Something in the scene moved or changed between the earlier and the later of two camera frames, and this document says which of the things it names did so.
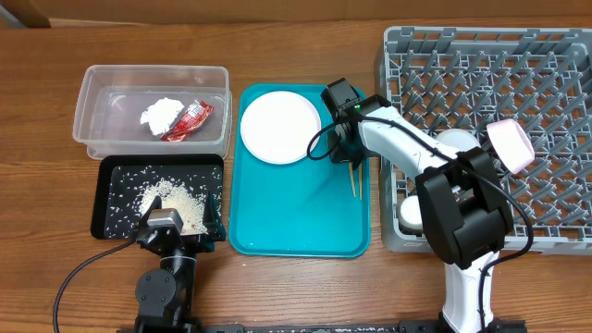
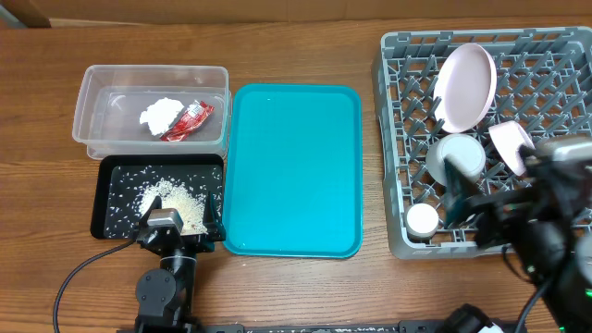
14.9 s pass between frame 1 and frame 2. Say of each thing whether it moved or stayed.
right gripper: moved
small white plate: stayed
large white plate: moved
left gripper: stayed
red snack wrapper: stayed
